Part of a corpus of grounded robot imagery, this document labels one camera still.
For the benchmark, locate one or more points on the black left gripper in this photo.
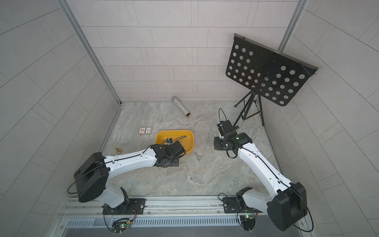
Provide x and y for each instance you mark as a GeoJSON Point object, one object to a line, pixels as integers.
{"type": "Point", "coordinates": [176, 164]}

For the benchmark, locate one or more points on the playing card box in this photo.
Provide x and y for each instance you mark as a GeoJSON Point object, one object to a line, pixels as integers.
{"type": "Point", "coordinates": [147, 130]}

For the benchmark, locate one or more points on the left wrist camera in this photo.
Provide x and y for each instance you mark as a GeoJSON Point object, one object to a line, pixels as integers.
{"type": "Point", "coordinates": [176, 150]}

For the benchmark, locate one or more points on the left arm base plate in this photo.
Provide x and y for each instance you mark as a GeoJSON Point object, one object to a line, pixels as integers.
{"type": "Point", "coordinates": [133, 206]}

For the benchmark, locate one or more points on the yellow plastic storage box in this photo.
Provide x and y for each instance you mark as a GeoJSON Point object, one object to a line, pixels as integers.
{"type": "Point", "coordinates": [185, 137]}

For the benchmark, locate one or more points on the rhinestone silver microphone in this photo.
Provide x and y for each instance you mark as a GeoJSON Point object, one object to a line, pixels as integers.
{"type": "Point", "coordinates": [176, 101]}

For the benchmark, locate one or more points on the aluminium rail frame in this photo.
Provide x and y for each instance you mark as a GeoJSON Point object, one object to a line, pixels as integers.
{"type": "Point", "coordinates": [164, 216]}

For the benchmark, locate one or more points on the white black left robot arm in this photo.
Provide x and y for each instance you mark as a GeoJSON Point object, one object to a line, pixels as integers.
{"type": "Point", "coordinates": [92, 177]}

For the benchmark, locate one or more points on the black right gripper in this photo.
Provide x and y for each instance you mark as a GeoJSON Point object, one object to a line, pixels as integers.
{"type": "Point", "coordinates": [216, 143]}

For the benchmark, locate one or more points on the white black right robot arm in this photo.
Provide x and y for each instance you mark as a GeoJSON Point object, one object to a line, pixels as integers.
{"type": "Point", "coordinates": [285, 203]}

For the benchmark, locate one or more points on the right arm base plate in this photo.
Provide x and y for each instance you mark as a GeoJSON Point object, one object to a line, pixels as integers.
{"type": "Point", "coordinates": [231, 206]}

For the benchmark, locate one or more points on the silver screw cluster screw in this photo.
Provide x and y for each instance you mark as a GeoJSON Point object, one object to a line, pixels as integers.
{"type": "Point", "coordinates": [199, 157]}

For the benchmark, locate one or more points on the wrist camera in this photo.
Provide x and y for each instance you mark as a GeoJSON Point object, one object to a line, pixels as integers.
{"type": "Point", "coordinates": [226, 129]}
{"type": "Point", "coordinates": [176, 150]}

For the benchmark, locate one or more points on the green circuit board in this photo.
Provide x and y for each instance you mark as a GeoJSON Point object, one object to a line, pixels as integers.
{"type": "Point", "coordinates": [247, 222]}
{"type": "Point", "coordinates": [121, 225]}

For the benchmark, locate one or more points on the black perforated music stand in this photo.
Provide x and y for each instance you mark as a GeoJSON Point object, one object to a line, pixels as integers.
{"type": "Point", "coordinates": [267, 74]}

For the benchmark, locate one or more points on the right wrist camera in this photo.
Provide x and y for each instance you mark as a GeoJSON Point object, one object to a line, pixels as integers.
{"type": "Point", "coordinates": [226, 129]}

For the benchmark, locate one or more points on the left green circuit board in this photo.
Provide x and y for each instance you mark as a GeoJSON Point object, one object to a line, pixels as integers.
{"type": "Point", "coordinates": [121, 225]}

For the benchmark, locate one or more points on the gold chess bishop piece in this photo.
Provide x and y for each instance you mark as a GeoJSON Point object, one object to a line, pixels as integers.
{"type": "Point", "coordinates": [118, 150]}

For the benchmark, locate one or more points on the right green circuit board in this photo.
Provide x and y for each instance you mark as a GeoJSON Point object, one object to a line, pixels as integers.
{"type": "Point", "coordinates": [247, 222]}

